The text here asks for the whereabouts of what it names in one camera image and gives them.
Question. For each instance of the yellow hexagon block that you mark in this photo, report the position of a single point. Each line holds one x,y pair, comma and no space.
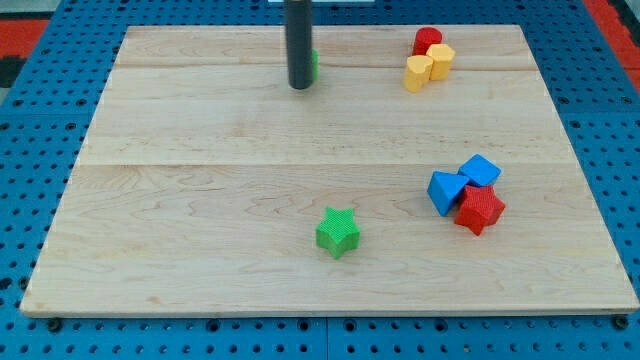
442,56

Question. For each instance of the green circle block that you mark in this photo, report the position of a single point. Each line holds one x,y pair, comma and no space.
315,65

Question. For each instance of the blue cube block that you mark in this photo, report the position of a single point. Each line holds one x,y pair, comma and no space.
480,171

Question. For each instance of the red circle block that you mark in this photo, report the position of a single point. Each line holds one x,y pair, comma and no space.
424,38

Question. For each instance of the blue triangle block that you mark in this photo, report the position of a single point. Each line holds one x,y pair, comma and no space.
444,190

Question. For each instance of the green star block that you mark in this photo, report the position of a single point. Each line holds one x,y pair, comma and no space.
338,232

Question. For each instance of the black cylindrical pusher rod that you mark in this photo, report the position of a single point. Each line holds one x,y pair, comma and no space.
298,38

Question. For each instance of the red star block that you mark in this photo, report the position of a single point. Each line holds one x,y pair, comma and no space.
479,207

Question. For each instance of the wooden board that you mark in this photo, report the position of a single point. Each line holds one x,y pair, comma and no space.
203,176

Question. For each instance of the yellow heart block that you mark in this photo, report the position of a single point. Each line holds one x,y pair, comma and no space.
417,72

